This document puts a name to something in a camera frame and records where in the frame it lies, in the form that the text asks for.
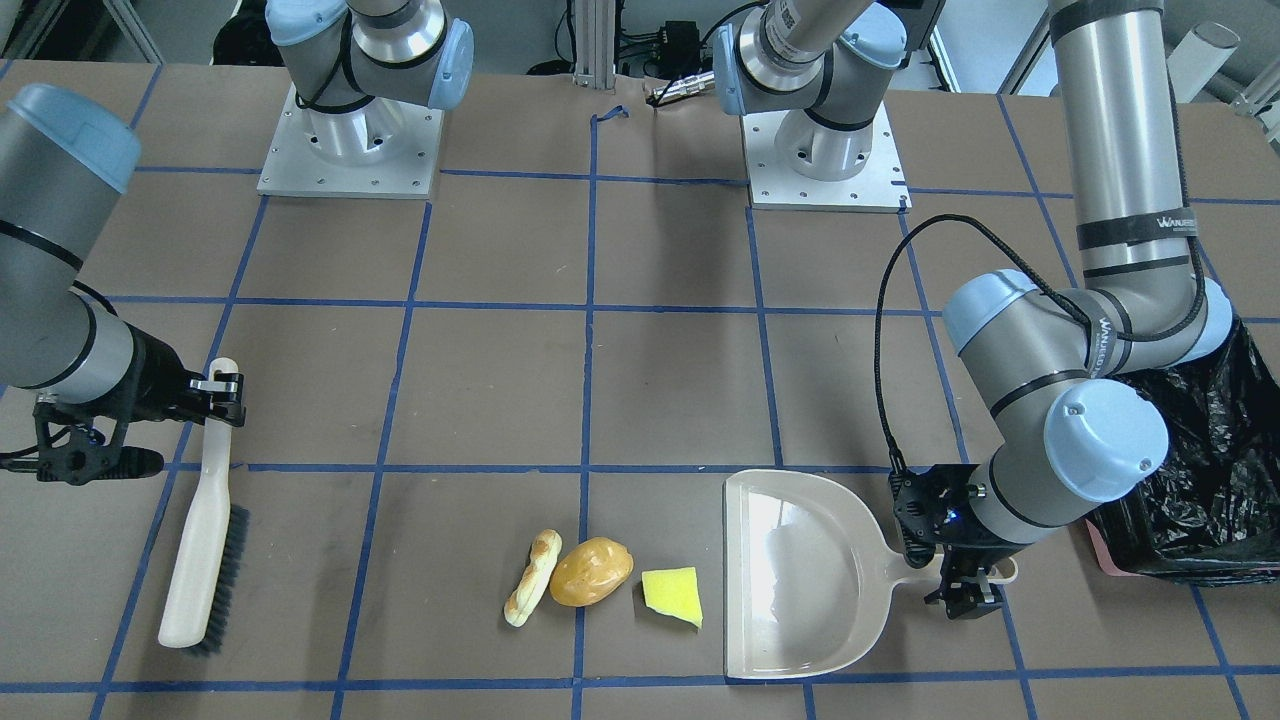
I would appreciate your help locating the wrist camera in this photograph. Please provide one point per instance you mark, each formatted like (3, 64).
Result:
(932, 508)
(70, 450)

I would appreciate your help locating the yellow green sponge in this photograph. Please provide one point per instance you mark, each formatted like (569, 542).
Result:
(673, 592)

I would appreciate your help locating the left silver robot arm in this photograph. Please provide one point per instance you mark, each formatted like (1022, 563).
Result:
(1044, 361)

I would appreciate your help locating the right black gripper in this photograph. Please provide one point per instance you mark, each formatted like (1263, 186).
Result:
(157, 377)

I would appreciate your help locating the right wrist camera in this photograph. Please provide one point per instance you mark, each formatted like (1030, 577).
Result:
(70, 450)

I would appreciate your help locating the beige plastic dustpan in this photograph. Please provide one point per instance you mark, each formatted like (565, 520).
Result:
(814, 582)

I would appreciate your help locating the twisted bread roll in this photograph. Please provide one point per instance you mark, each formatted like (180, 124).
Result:
(543, 557)

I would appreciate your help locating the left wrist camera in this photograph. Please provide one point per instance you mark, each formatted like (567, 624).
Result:
(932, 508)

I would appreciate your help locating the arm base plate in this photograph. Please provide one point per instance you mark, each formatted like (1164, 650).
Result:
(796, 165)
(387, 150)

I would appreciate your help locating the black bag lined bin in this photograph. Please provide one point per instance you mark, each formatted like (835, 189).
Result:
(1210, 514)

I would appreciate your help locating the brown potato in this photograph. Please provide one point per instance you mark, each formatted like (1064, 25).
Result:
(590, 572)

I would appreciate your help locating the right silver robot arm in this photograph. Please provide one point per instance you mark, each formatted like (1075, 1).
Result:
(369, 79)

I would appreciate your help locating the beige hand brush black bristles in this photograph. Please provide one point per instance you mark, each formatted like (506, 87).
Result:
(209, 556)

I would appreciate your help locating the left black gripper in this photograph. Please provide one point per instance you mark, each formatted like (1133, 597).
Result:
(966, 585)

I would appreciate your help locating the aluminium frame post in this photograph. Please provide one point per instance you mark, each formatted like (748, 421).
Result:
(594, 40)

